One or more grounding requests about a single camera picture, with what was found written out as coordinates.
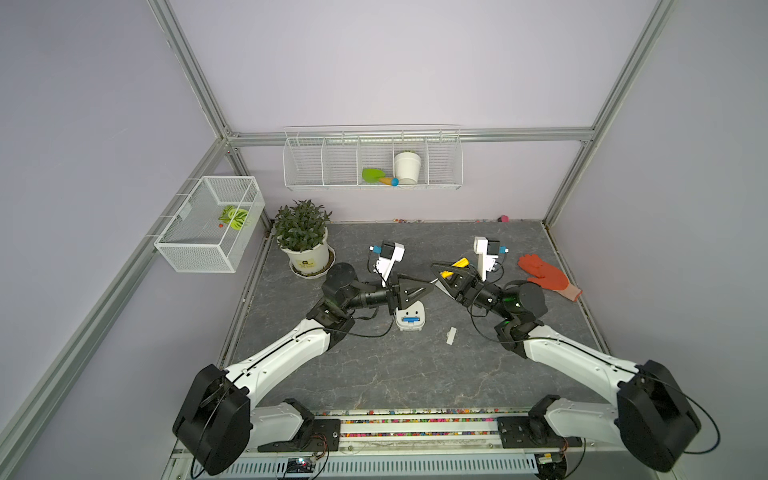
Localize flower seed packet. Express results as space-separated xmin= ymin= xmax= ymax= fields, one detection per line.
xmin=434 ymin=276 xmax=461 ymax=299

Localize potted green plant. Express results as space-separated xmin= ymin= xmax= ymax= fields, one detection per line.
xmin=274 ymin=199 xmax=332 ymax=278

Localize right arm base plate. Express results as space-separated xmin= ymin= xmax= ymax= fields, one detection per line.
xmin=497 ymin=416 xmax=583 ymax=451

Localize white square alarm clock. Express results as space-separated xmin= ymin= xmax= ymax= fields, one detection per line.
xmin=395 ymin=301 xmax=426 ymax=332

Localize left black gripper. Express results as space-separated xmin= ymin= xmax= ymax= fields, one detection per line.
xmin=342 ymin=270 xmax=431 ymax=316

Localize white empty pot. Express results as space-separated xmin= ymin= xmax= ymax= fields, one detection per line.
xmin=394 ymin=151 xmax=422 ymax=186

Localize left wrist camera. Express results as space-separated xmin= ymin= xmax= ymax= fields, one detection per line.
xmin=369 ymin=241 xmax=405 ymax=287

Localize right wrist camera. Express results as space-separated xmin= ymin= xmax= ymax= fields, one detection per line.
xmin=473 ymin=236 xmax=509 ymax=281

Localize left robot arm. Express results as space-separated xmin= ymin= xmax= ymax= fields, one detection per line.
xmin=172 ymin=263 xmax=434 ymax=478

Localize white wire wall shelf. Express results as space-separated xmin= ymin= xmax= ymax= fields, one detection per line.
xmin=282 ymin=125 xmax=464 ymax=190

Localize green toy in basket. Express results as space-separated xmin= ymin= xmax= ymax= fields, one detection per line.
xmin=219 ymin=205 xmax=249 ymax=231

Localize green toy shovel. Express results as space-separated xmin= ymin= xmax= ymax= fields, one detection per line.
xmin=362 ymin=168 xmax=399 ymax=187

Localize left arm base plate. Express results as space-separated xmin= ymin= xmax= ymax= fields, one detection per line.
xmin=257 ymin=419 xmax=341 ymax=453

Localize white battery cover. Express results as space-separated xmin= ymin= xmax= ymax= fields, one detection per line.
xmin=446 ymin=327 xmax=457 ymax=345

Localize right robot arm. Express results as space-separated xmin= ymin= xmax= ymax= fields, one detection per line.
xmin=431 ymin=262 xmax=701 ymax=472

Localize white wire basket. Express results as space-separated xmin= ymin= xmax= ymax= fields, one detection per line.
xmin=154 ymin=176 xmax=265 ymax=273

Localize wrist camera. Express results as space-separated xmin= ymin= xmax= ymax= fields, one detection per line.
xmin=473 ymin=236 xmax=509 ymax=281
xmin=369 ymin=241 xmax=405 ymax=287

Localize yellow handled screwdriver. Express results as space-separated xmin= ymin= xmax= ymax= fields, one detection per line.
xmin=441 ymin=257 xmax=470 ymax=279

